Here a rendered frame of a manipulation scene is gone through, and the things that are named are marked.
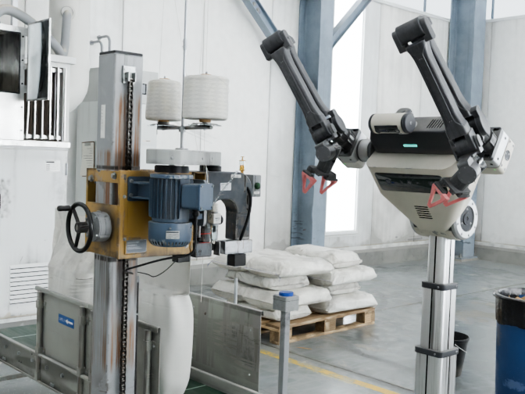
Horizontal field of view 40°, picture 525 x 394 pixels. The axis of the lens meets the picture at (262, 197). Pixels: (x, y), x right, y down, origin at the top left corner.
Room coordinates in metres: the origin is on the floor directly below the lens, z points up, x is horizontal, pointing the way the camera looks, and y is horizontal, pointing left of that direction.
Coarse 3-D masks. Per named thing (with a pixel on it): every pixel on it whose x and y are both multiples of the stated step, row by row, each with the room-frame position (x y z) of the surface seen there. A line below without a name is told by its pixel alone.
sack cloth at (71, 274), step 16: (64, 224) 3.74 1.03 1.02; (64, 240) 3.71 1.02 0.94; (80, 240) 3.59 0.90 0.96; (64, 256) 3.66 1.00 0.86; (80, 256) 3.54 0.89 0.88; (48, 272) 3.67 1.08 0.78; (64, 272) 3.53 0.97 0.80; (80, 272) 3.47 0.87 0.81; (48, 288) 3.67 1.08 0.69; (64, 288) 3.51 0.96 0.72; (80, 288) 3.47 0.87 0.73
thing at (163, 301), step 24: (168, 264) 3.05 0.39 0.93; (144, 288) 3.09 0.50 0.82; (168, 288) 3.04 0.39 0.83; (144, 312) 3.05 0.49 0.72; (168, 312) 2.96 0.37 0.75; (192, 312) 3.02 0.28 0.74; (168, 336) 2.96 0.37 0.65; (192, 336) 3.03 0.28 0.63; (168, 360) 2.95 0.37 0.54; (168, 384) 2.95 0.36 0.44
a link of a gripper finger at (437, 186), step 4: (432, 184) 2.22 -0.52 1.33; (436, 184) 2.21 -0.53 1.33; (440, 184) 2.22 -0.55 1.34; (444, 184) 2.22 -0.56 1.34; (432, 188) 2.23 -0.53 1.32; (436, 188) 2.22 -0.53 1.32; (440, 188) 2.20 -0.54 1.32; (432, 192) 2.23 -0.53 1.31; (440, 192) 2.20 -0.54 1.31; (444, 192) 2.20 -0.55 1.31; (432, 196) 2.24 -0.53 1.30; (440, 196) 2.21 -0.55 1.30; (444, 196) 2.19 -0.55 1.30; (428, 200) 2.25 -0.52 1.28; (440, 200) 2.21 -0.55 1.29; (444, 200) 2.20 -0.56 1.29; (428, 204) 2.25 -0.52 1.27; (432, 204) 2.24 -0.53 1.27; (436, 204) 2.23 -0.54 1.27
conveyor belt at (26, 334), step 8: (8, 328) 4.05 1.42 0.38; (16, 328) 4.05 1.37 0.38; (24, 328) 4.06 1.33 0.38; (32, 328) 4.07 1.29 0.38; (8, 336) 3.88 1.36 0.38; (16, 336) 3.88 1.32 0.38; (24, 336) 3.89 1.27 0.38; (32, 336) 3.89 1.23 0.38; (24, 344) 3.73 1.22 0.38; (32, 344) 3.73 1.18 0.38; (192, 384) 3.17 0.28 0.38; (200, 384) 3.17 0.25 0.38; (184, 392) 3.05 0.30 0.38; (192, 392) 3.05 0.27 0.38; (200, 392) 3.05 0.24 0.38; (208, 392) 3.06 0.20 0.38; (216, 392) 3.06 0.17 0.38
